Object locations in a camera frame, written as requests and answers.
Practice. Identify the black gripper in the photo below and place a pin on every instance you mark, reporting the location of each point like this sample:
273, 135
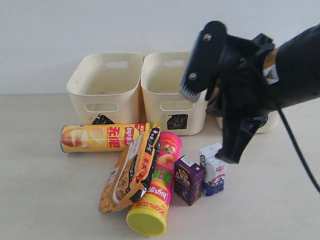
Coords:
214, 49

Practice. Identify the yellow Lays chip can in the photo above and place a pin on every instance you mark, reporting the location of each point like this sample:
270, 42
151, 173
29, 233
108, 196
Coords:
100, 137

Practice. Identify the pink Lays chip can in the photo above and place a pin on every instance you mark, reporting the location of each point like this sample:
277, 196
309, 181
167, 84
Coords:
148, 216

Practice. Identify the orange black snack bag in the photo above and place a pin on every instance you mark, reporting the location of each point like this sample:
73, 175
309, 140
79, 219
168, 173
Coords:
131, 177

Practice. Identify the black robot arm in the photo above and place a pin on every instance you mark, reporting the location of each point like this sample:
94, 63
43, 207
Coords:
287, 75

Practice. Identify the white blue milk carton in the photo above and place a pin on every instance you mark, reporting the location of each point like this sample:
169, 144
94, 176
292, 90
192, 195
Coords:
215, 170

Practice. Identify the left cream plastic bin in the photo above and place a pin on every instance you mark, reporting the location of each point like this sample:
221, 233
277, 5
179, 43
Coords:
107, 85

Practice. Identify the purple drink carton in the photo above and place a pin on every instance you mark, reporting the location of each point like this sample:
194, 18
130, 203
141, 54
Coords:
188, 179

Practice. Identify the right cream plastic bin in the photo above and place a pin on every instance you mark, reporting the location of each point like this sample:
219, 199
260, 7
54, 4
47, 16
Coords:
265, 125

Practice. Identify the middle cream plastic bin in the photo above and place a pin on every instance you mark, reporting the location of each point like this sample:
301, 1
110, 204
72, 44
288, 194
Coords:
164, 105

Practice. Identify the cream plastic bin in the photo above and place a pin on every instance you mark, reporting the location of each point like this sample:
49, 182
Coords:
164, 105
265, 125
107, 85

